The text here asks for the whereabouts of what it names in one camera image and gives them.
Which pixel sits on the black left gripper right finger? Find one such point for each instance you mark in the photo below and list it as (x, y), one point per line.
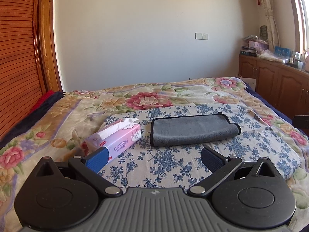
(221, 167)

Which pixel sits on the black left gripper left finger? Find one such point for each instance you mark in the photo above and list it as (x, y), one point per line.
(87, 169)

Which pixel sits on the purple and grey towel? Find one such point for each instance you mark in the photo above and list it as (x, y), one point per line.
(189, 130)

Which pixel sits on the wooden sideboard cabinet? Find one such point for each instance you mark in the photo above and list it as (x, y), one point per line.
(284, 87)

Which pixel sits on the pink cotton tissue pack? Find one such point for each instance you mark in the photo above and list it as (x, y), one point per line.
(116, 137)

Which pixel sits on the floral pastel bed blanket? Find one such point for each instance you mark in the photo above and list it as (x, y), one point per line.
(60, 132)

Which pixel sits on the blue floral white cloth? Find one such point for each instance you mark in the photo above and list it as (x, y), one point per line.
(180, 166)

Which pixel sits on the white box beside bed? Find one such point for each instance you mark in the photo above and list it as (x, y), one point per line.
(250, 82)

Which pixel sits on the red blanket at bedside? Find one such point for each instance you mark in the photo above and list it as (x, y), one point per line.
(41, 100)

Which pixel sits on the clutter pile on cabinet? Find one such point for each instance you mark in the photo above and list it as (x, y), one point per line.
(255, 46)

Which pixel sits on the wooden louvered wardrobe door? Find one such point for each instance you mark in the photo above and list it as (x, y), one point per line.
(22, 81)

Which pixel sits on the patterned beige curtain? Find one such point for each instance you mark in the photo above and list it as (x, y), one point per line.
(272, 30)

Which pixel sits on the window frame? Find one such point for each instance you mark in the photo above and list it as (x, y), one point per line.
(300, 15)

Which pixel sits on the white wall switch socket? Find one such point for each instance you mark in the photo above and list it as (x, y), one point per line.
(201, 36)

